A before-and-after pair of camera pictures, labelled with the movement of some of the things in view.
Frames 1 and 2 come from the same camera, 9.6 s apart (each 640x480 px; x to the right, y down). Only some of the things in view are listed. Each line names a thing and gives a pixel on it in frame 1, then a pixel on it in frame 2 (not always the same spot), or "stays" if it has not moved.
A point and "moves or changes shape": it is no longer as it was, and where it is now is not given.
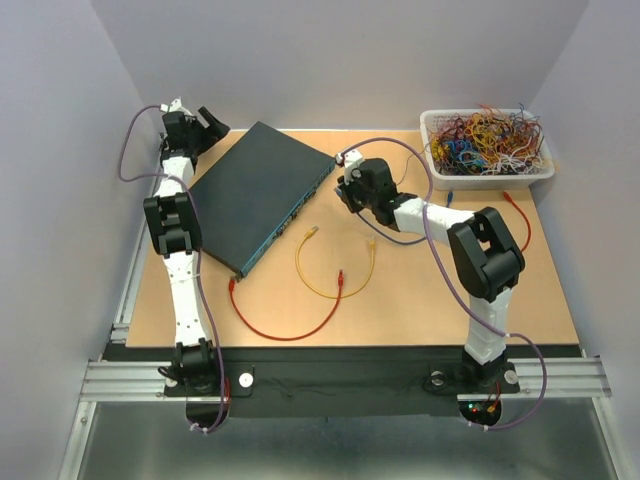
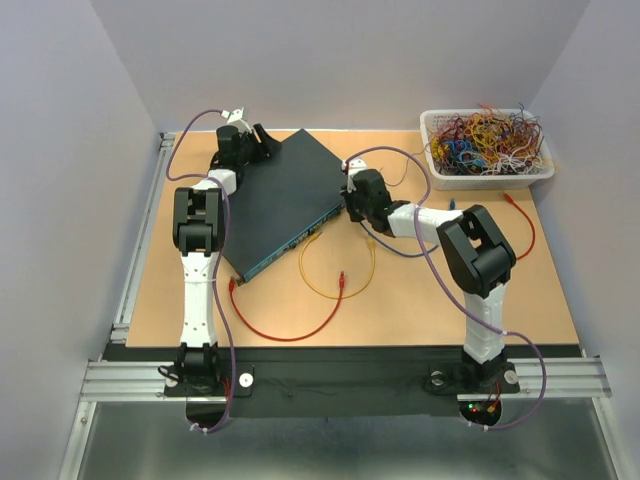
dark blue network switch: x=258 y=196 moves or changes shape
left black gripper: x=213 y=133 → x=269 y=147
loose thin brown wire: x=408 y=164 stays
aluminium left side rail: x=120 y=327 stays
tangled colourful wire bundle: x=488 y=143 stays
